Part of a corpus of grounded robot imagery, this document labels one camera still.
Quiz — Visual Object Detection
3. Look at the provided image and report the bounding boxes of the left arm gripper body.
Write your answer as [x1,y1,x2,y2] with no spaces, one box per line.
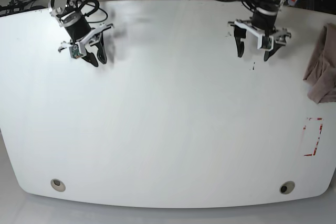
[228,19,291,46]

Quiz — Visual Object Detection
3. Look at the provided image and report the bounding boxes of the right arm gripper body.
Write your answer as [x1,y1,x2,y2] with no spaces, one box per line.
[58,23,113,52]

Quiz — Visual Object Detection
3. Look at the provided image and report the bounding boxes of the mauve T-shirt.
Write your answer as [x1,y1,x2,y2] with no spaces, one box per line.
[303,23,335,104]

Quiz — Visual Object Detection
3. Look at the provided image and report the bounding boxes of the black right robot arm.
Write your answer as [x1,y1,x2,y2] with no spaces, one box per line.
[48,0,113,67]

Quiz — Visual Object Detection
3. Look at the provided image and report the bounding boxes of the red tape rectangle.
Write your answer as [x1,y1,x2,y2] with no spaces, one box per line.
[300,118,323,157]

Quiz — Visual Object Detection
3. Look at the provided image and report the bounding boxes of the left table grommet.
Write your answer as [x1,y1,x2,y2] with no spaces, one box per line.
[50,179,66,192]

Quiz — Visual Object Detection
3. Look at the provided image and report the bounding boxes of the table grommet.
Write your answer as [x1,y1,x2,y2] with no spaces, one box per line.
[50,179,66,192]
[279,181,296,195]

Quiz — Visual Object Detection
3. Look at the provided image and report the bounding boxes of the right table grommet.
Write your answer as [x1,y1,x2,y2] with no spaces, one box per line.
[279,181,296,195]

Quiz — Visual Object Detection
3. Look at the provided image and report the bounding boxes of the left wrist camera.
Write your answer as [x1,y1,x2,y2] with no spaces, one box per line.
[257,36,274,51]

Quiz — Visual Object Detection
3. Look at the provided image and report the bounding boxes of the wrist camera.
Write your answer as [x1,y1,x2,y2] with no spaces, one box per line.
[69,43,87,59]
[257,36,274,51]

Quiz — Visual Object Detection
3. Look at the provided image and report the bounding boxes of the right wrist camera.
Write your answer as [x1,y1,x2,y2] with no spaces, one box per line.
[69,43,87,59]

